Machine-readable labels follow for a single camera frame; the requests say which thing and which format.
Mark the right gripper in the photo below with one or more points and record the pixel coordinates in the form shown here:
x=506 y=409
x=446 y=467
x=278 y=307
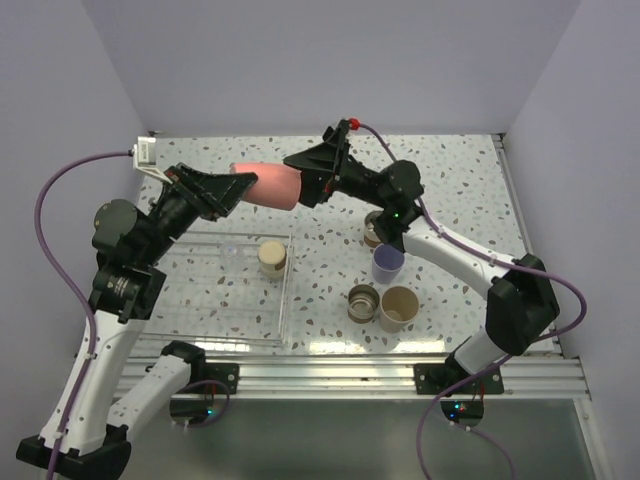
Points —
x=318 y=162

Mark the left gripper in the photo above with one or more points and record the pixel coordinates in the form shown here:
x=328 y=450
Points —
x=218 y=193

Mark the pink plastic cup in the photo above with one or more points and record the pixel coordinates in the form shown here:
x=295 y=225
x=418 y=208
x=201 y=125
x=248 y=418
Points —
x=278 y=186

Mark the clear glass cup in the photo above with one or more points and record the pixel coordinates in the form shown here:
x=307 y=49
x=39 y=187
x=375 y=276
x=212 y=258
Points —
x=230 y=255

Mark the steel cup with cork base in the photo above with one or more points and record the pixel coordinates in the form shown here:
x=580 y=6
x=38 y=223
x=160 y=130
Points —
x=272 y=256

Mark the purple plastic cup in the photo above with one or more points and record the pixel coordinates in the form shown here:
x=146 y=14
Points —
x=387 y=262

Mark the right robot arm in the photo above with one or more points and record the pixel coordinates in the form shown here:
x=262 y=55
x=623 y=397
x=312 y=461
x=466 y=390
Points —
x=520 y=301

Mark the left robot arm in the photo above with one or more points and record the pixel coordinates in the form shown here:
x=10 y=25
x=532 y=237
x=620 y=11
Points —
x=90 y=433

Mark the clear acrylic dish rack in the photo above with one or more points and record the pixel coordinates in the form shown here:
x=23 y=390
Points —
x=236 y=310

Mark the steel cup middle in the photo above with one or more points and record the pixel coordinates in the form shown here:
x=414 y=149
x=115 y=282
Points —
x=370 y=237

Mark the steel cup front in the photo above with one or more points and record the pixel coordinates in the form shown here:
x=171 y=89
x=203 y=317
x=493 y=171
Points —
x=363 y=302

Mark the beige plastic cup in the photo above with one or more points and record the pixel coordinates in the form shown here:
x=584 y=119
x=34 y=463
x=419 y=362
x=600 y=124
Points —
x=398 y=308

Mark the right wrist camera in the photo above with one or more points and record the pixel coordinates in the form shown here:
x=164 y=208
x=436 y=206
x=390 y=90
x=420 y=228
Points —
x=341 y=129

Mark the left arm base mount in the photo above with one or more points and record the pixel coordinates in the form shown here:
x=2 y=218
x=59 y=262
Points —
x=217 y=378

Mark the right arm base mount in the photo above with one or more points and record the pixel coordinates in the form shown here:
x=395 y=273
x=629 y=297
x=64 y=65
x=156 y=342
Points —
x=434 y=378

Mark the aluminium frame rail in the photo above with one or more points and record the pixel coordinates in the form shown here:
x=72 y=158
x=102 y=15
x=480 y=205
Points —
x=392 y=377

